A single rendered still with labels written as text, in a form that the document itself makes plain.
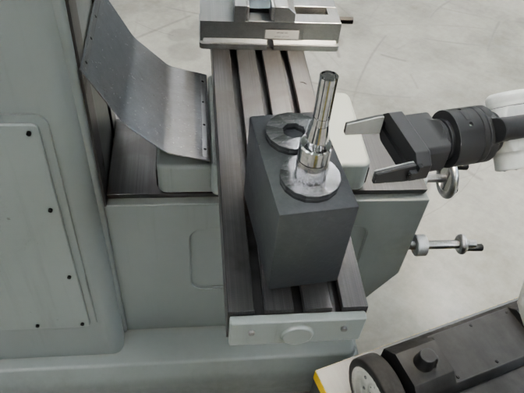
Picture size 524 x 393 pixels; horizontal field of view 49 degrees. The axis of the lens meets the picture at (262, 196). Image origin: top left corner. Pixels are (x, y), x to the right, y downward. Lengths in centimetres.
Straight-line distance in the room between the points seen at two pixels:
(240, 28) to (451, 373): 94
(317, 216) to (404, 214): 70
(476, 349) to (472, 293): 88
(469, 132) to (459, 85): 246
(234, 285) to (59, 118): 47
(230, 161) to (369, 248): 58
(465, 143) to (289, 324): 39
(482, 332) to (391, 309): 73
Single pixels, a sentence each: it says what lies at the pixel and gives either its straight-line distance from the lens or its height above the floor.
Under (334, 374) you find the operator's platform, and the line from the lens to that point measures 155.
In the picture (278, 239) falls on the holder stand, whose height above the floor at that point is 112.
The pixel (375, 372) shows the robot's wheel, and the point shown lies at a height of 60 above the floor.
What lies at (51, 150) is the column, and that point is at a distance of 119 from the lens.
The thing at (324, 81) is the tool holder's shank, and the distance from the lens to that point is 72.
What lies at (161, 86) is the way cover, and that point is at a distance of 138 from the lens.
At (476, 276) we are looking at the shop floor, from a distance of 239.
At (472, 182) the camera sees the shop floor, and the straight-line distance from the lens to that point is 275.
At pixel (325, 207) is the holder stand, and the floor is 117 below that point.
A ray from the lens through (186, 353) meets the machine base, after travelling 177.
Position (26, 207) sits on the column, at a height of 83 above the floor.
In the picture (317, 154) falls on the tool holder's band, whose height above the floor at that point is 125.
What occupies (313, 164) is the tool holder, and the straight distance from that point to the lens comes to 79.
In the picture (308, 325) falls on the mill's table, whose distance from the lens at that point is 94.
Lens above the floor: 177
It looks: 47 degrees down
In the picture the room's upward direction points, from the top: 6 degrees clockwise
